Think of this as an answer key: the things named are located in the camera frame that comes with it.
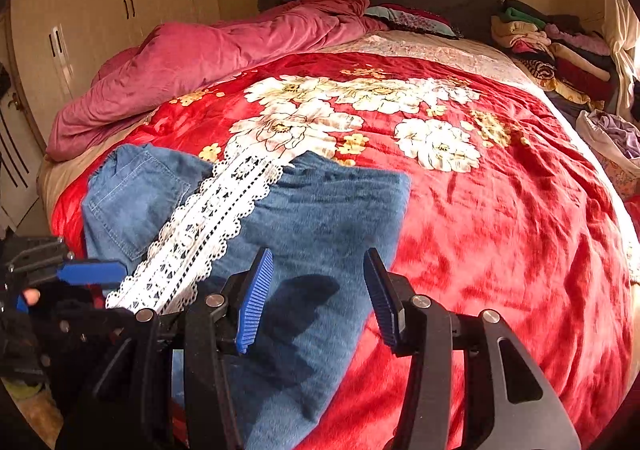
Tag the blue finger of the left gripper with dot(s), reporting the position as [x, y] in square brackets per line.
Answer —
[93, 272]

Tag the stack of folded clothes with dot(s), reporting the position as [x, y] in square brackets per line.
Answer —
[572, 66]

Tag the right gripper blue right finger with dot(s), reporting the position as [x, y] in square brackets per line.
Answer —
[386, 303]

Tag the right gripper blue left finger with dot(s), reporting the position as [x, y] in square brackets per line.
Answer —
[251, 299]

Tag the cream wardrobe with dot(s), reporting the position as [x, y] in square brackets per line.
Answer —
[59, 45]

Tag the cream curtain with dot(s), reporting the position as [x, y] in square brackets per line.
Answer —
[621, 32]

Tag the red floral bed blanket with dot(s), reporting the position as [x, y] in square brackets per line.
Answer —
[320, 377]

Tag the pink duvet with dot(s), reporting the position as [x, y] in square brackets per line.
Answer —
[178, 58]

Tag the patterned pillow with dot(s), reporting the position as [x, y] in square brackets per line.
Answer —
[413, 20]

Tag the bag of purple clothes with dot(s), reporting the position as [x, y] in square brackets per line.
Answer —
[615, 143]

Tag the person's left hand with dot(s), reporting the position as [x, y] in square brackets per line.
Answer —
[31, 296]

